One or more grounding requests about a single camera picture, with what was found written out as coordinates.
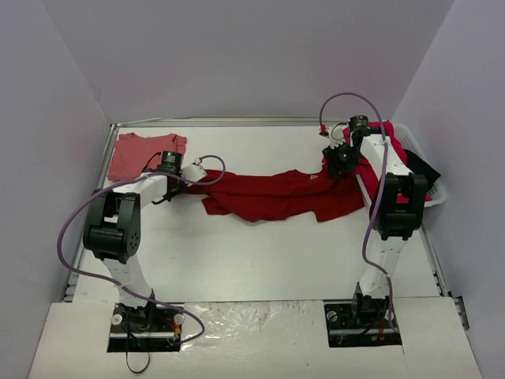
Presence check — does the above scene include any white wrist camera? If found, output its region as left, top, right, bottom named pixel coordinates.
left=181, top=159, right=208, bottom=184
left=319, top=122, right=349, bottom=148

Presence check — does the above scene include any folded salmon pink t-shirt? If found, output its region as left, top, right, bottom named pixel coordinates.
left=107, top=133, right=188, bottom=182

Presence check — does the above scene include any thin black cable loop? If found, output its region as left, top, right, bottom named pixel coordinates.
left=125, top=315, right=151, bottom=373

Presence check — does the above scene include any dark red t-shirt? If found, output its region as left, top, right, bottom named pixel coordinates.
left=185, top=167, right=364, bottom=223

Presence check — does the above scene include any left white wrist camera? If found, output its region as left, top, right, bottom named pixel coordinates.
left=181, top=159, right=208, bottom=184

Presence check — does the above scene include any black garment in basket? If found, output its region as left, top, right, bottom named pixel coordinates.
left=404, top=149, right=441, bottom=190

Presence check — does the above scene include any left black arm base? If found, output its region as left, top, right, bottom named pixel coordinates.
left=107, top=303, right=185, bottom=353

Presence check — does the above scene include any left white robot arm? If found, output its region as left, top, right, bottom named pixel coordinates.
left=83, top=152, right=207, bottom=330

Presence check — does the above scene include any bright pink t-shirt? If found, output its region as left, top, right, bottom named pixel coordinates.
left=320, top=121, right=409, bottom=205

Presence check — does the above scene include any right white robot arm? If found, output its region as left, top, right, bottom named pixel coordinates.
left=320, top=115, right=428, bottom=326

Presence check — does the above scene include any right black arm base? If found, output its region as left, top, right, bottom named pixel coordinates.
left=324, top=293, right=402, bottom=348

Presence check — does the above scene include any white plastic laundry basket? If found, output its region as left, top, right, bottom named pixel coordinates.
left=355, top=122, right=447, bottom=208

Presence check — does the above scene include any white foreground cover board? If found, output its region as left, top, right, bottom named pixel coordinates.
left=30, top=298, right=481, bottom=378

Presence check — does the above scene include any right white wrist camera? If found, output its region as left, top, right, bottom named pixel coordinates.
left=319, top=122, right=349, bottom=148

